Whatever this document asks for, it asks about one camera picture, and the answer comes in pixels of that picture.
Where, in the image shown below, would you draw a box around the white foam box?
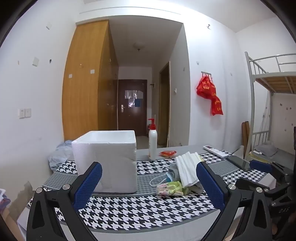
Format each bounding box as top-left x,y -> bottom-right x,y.
71,130 -> 137,194

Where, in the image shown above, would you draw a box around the stack of white face masks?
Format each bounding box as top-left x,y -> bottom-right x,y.
174,152 -> 205,194

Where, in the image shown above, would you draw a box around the dark brown door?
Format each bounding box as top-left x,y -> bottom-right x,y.
118,79 -> 148,137

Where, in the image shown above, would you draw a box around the white lotion bottle red pump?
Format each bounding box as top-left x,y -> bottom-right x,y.
148,119 -> 158,161

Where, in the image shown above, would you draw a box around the red plastic bag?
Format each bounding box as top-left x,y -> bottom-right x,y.
209,93 -> 223,116
196,75 -> 216,99

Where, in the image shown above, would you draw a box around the black phone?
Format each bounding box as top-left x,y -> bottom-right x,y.
226,155 -> 251,172

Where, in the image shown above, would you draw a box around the red snack packet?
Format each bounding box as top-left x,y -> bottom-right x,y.
159,150 -> 177,158

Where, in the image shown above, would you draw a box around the wooden side door frame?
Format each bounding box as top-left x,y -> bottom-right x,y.
159,61 -> 171,147

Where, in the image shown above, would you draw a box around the white cable trunking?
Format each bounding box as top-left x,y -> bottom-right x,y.
80,8 -> 182,15

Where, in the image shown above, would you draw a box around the wooden wardrobe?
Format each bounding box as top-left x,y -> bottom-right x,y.
62,20 -> 119,142

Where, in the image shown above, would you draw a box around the grey pillow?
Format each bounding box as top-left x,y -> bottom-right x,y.
254,142 -> 278,157

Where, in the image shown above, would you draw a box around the light blue cloth pile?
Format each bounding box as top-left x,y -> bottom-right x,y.
48,140 -> 75,172

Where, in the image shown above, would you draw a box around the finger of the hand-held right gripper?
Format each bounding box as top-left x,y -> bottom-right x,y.
235,177 -> 278,197
249,159 -> 291,178

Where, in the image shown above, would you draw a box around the wooden boards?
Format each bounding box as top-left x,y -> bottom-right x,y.
242,121 -> 251,160

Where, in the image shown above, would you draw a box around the houndstooth tablecloth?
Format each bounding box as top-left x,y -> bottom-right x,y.
26,152 -> 269,232

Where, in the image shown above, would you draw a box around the pile of magazines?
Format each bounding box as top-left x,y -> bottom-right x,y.
0,189 -> 10,209

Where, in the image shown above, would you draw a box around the white remote control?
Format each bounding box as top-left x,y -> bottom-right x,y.
203,145 -> 228,159

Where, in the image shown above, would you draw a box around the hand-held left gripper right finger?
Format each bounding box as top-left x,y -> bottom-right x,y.
196,161 -> 273,241

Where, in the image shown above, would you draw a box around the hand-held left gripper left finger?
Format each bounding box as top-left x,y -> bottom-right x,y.
26,161 -> 103,241

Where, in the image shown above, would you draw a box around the grey metal bunk bed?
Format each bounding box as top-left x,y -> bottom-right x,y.
245,51 -> 296,163

